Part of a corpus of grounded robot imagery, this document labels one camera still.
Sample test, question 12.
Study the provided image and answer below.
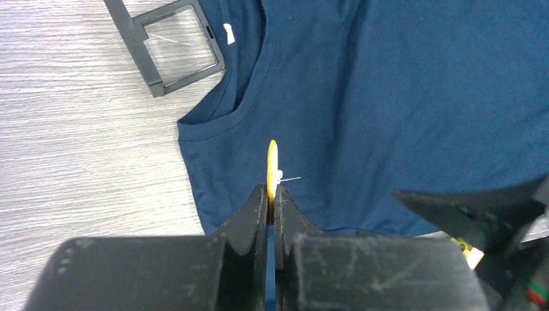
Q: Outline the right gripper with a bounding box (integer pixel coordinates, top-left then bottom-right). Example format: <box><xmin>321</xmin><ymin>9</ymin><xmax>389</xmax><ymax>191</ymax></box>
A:
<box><xmin>394</xmin><ymin>176</ymin><xmax>548</xmax><ymax>310</ymax></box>

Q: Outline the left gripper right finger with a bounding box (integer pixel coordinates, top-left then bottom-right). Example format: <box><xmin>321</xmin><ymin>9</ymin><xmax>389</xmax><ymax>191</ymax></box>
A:
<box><xmin>274</xmin><ymin>187</ymin><xmax>322</xmax><ymax>310</ymax></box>

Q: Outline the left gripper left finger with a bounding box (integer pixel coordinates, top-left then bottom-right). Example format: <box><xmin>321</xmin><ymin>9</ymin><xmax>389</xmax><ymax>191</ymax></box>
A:
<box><xmin>214</xmin><ymin>185</ymin><xmax>268</xmax><ymax>310</ymax></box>

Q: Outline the navy blue t-shirt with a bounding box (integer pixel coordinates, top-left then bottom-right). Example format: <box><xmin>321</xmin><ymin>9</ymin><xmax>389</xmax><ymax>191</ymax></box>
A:
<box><xmin>177</xmin><ymin>1</ymin><xmax>548</xmax><ymax>236</ymax></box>

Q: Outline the black frame stand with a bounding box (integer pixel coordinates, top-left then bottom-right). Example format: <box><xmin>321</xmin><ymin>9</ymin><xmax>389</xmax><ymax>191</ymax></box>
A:
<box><xmin>105</xmin><ymin>1</ymin><xmax>225</xmax><ymax>98</ymax></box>

